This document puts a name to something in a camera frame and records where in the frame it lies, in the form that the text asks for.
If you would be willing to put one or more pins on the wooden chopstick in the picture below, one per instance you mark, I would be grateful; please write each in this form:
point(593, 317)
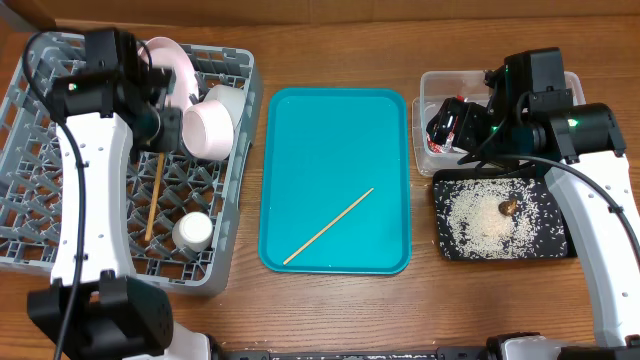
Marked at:
point(327, 227)
point(154, 197)

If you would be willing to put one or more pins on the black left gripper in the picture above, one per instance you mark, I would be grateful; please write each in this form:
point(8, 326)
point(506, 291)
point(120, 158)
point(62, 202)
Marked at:
point(172, 136)

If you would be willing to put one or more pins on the black rectangular tray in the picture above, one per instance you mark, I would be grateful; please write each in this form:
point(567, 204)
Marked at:
point(500, 220)

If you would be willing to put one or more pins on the pink white bowl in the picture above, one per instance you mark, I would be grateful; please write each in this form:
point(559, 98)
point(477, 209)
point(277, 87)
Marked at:
point(207, 131)

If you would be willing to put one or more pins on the grey bowl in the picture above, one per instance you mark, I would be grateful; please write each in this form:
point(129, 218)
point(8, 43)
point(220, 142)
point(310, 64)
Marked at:
point(233, 99)

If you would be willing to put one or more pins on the white paper cup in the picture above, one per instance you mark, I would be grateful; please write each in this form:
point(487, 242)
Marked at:
point(194, 231)

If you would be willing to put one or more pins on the dark food scrap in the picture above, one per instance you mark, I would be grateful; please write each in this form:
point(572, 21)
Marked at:
point(508, 208)

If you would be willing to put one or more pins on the teal plastic tray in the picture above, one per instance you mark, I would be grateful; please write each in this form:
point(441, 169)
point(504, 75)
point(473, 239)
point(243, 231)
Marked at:
point(324, 148)

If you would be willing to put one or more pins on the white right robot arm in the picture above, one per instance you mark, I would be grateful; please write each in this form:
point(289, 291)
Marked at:
point(534, 175)

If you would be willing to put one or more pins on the white pink round plate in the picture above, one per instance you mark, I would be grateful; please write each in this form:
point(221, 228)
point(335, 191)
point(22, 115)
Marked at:
point(166, 53)

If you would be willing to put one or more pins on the red snack wrapper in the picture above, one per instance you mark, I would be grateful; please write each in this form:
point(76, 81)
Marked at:
point(444, 126)

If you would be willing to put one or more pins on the clear plastic bin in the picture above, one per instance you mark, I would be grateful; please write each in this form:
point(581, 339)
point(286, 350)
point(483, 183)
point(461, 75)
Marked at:
point(470, 86)

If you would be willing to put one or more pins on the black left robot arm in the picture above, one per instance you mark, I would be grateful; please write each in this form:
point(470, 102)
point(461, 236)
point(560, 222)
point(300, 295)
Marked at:
point(95, 306)

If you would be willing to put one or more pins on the grey plastic dish rack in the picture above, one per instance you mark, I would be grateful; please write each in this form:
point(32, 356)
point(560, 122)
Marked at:
point(31, 186)

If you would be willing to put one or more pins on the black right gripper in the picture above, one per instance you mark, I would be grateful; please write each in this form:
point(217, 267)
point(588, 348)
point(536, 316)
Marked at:
point(451, 126)

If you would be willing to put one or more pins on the spilled rice pile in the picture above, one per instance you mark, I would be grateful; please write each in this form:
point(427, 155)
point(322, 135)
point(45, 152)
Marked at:
point(485, 220)

